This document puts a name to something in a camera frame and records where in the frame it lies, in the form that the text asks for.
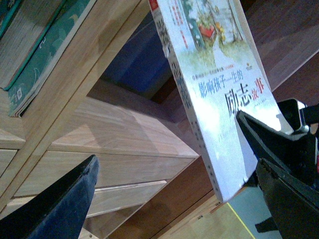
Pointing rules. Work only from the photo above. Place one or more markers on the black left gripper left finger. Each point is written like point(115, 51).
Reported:
point(59, 211)

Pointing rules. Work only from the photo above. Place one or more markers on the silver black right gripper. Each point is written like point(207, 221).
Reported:
point(294, 153)

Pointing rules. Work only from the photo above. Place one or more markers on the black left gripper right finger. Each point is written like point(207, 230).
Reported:
point(294, 206)

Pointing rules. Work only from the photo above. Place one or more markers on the white illustrated Chinese storybook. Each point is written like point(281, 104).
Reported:
point(218, 72)

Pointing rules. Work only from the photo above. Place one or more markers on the light wooden bookshelf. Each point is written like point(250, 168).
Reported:
point(141, 149)

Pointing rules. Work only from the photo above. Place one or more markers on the teal cover book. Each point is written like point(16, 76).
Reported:
point(51, 45)

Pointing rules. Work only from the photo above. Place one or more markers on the blue curtain backdrop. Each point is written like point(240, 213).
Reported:
point(140, 66)

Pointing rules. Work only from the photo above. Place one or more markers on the teal hardcover thick book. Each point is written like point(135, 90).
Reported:
point(30, 23)

